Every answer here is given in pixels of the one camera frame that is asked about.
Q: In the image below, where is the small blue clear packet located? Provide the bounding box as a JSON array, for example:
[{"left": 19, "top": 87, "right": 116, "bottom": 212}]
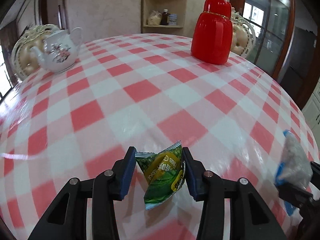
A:
[{"left": 274, "top": 130, "right": 312, "bottom": 215}]

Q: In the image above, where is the green pea snack packet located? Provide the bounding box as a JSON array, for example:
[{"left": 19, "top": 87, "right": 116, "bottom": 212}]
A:
[{"left": 135, "top": 141, "right": 185, "bottom": 210}]

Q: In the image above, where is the red white checkered tablecloth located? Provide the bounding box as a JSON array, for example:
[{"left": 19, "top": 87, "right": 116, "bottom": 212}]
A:
[{"left": 1, "top": 34, "right": 319, "bottom": 239}]

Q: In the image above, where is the cream tufted chair right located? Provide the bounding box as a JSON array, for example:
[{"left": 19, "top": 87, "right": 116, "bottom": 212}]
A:
[{"left": 231, "top": 7, "right": 256, "bottom": 59}]

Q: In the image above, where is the cream tufted chair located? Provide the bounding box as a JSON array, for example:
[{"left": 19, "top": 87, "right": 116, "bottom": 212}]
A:
[
  {"left": 231, "top": 7, "right": 256, "bottom": 59},
  {"left": 11, "top": 24, "right": 60, "bottom": 80}
]

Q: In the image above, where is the white floral teapot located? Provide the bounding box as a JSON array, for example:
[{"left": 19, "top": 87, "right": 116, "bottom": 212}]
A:
[{"left": 30, "top": 27, "right": 83, "bottom": 73}]

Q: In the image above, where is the red thermos jug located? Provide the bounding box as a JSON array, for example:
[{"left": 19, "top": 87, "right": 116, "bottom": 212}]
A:
[{"left": 191, "top": 0, "right": 233, "bottom": 65}]

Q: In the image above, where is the wooden corner shelf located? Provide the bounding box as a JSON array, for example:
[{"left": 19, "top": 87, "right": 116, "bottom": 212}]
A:
[{"left": 140, "top": 0, "right": 187, "bottom": 36}]

